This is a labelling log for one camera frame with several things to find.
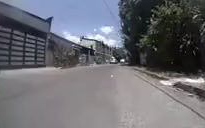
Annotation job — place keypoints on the white vehicle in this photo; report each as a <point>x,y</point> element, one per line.
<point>113,60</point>

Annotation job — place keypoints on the distant buildings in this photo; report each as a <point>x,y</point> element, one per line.
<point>96,50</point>

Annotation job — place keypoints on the grey concrete road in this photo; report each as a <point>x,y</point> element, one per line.
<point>83,96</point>

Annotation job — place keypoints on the dense row of trees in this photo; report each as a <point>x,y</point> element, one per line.
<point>166,33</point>

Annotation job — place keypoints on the building with slatted gate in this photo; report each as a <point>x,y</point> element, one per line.
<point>20,40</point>

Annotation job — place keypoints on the dirt verge with debris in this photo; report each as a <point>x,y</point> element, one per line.
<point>186,86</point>

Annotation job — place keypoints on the grey wall with bush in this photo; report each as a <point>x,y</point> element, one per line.
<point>65,53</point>

